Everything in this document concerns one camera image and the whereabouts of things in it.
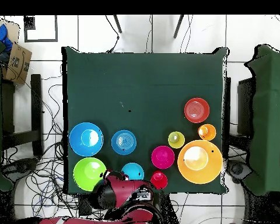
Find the small light blue bowl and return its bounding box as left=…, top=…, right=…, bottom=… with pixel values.
left=121, top=162, right=145, bottom=181

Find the flat-bottomed blue bowl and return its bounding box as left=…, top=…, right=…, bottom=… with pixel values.
left=111, top=129, right=138, bottom=156

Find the green bowl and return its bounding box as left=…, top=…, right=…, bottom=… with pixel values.
left=72, top=157, right=107, bottom=193

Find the red cup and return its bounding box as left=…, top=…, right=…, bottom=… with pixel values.
left=150, top=170, right=169, bottom=190

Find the magenta bowl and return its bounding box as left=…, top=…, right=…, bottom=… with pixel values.
left=150, top=145, right=176, bottom=170

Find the large blue bowl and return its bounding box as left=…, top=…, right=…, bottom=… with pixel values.
left=69, top=122, right=104, bottom=158

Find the pale yellow cup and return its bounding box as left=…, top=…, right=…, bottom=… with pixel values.
left=167, top=131, right=186, bottom=149

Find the large yellow bowl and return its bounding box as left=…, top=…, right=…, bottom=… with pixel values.
left=177, top=139, right=224, bottom=185

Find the dark green tablecloth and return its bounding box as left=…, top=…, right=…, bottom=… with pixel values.
left=61, top=46, right=229, bottom=195

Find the amber yellow cup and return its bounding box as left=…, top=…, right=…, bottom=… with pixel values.
left=197, top=124, right=217, bottom=141

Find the orange bowl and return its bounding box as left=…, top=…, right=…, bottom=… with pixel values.
left=184, top=97, right=211, bottom=124

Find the cardboard box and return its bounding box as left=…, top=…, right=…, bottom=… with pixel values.
left=2, top=43, right=33, bottom=85

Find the blue cloth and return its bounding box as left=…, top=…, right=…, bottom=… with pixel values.
left=0, top=24, right=13, bottom=52

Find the tangle of black cables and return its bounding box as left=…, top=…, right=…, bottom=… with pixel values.
left=2, top=69, right=113, bottom=224

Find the black pedestal foot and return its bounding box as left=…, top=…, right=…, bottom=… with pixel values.
left=1, top=158, right=39, bottom=181
left=227, top=159, right=253, bottom=184

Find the black stool frame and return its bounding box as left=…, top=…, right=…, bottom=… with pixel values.
left=1, top=73, right=44, bottom=157

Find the black tripod cable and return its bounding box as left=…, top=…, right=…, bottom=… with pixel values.
left=104, top=15, right=120, bottom=53

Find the grey square frame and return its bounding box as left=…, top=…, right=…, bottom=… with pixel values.
left=23, top=15, right=58, bottom=43

